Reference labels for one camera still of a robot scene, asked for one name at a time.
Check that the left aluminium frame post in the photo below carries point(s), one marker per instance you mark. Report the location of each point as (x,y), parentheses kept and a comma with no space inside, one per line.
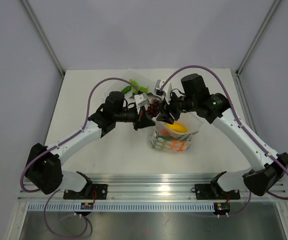
(32,16)

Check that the green grape bunch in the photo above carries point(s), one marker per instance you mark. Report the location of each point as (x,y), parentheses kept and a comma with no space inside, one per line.
(138,87)

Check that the orange tangerine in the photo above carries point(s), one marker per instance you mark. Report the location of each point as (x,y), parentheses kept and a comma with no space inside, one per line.
(178,146)

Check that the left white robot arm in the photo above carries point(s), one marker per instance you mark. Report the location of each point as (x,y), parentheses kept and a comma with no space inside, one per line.
(44,164)

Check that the right small circuit board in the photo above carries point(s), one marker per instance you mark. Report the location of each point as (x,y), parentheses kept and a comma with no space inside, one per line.
(222,208)

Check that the white slotted cable duct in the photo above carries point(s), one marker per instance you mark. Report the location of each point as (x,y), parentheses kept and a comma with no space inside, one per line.
(126,207)

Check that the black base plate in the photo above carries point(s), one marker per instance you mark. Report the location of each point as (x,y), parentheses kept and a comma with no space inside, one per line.
(203,191)
(100,192)

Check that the yellow orange mango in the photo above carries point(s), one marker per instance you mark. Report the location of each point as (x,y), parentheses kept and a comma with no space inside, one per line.
(177,127)

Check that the aluminium frame post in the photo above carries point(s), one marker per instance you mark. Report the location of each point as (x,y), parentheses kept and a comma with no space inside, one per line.
(32,16)
(258,35)

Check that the green chili pepper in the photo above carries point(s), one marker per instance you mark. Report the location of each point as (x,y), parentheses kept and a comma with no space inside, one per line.
(126,89)

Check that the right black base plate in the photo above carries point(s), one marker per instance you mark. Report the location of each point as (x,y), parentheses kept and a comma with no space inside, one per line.
(203,191)

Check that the clear zip top bag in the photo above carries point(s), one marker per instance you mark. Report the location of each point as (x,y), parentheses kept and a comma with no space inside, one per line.
(162,143)

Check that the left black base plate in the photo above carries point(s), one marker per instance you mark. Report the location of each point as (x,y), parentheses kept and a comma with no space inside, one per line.
(100,192)

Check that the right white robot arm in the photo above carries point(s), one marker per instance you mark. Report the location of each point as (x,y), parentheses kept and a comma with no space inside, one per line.
(267,166)

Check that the small circuit board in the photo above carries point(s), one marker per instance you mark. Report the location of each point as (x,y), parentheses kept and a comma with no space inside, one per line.
(222,208)
(86,206)

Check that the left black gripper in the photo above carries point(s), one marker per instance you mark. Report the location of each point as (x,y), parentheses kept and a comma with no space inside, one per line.
(142,120)

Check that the left small circuit board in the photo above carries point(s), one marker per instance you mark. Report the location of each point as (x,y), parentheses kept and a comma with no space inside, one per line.
(86,206)

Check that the right aluminium frame post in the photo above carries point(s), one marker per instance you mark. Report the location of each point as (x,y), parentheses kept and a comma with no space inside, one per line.
(258,35)

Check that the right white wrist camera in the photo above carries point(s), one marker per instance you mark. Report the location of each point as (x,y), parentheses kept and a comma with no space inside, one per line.
(162,88)

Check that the white plastic basket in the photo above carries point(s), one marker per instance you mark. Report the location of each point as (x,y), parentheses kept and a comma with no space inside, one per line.
(145,82)

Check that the purple grape bunch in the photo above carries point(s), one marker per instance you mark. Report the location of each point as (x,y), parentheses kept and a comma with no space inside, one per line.
(153,108)

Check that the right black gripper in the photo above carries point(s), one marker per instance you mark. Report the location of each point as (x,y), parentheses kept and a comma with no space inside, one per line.
(165,109)

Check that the aluminium mounting rail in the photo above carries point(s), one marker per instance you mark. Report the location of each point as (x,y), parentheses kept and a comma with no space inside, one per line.
(154,188)

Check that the watermelon slice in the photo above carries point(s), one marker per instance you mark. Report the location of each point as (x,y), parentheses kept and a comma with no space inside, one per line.
(164,132)

